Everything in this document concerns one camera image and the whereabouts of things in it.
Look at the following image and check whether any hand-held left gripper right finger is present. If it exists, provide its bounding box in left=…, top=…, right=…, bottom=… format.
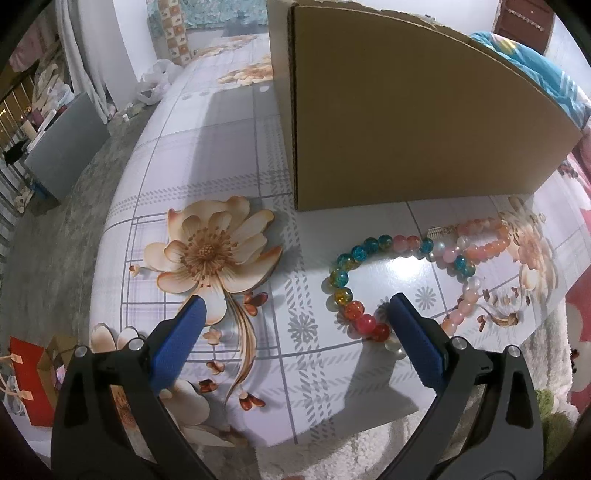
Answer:
left=383, top=293, right=546, bottom=480

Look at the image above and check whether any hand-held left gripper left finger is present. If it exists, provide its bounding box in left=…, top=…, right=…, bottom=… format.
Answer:
left=51, top=294, right=218, bottom=480

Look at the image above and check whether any multicolour bead bracelet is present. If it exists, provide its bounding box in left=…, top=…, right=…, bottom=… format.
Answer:
left=327, top=233, right=485, bottom=361

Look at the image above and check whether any pink bead bracelet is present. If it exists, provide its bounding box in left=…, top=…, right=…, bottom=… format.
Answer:
left=427, top=216, right=514, bottom=265

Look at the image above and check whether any brown cardboard box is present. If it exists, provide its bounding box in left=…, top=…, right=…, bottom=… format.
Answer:
left=267, top=0, right=583, bottom=213

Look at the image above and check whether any white fluffy rug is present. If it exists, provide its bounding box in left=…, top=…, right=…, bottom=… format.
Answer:
left=259, top=305, right=578, bottom=480

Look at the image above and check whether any small brown carton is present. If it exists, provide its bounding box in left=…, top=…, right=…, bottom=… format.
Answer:
left=37, top=336, right=79, bottom=398

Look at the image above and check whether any red gift bag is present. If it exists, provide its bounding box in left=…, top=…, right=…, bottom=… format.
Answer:
left=0, top=337, right=58, bottom=428

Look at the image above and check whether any grey cabinet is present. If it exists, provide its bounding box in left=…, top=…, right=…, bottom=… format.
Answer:
left=24, top=91, right=110, bottom=204

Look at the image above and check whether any white plastic bag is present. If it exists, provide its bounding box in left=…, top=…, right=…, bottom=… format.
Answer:
left=136, top=59, right=185, bottom=106

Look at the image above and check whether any white curtain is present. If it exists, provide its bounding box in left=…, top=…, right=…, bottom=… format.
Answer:
left=55, top=0, right=122, bottom=125

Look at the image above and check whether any teal floral blanket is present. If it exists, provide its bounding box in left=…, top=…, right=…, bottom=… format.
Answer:
left=468, top=31, right=591, bottom=130

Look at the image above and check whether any orange checkered cloth strip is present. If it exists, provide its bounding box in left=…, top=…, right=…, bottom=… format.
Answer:
left=150, top=0, right=191, bottom=65

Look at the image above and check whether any pink hanging garment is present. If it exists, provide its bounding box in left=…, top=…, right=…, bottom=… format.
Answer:
left=9, top=28, right=43, bottom=72

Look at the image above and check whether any brown wooden door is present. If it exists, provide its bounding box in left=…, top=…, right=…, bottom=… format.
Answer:
left=493, top=0, right=555, bottom=44

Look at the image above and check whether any teal patterned wall cloth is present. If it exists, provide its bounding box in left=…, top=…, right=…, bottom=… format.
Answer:
left=145, top=0, right=269, bottom=28

